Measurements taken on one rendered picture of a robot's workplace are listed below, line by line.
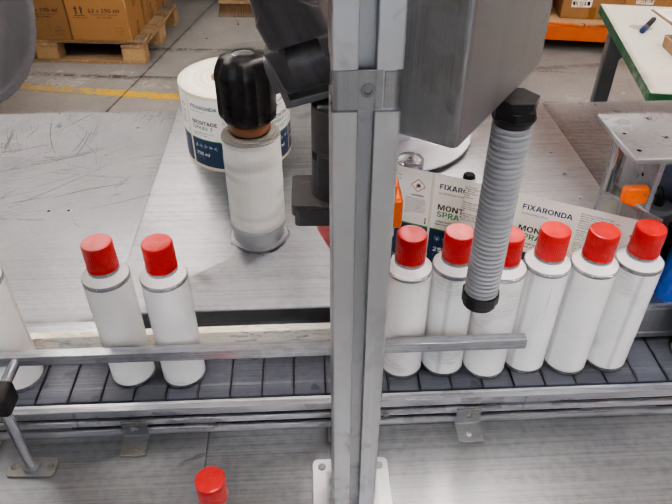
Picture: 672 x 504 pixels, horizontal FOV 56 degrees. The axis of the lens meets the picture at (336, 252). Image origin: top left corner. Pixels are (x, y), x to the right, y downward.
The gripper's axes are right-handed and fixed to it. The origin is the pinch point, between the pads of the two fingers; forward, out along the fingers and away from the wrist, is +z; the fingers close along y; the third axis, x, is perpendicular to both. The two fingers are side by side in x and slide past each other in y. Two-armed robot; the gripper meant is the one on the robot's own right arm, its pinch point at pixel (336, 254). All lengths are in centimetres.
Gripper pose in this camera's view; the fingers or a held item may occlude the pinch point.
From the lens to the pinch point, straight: 76.3
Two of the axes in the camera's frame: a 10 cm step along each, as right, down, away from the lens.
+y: -10.0, 0.1, -0.4
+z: -0.1, 7.9, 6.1
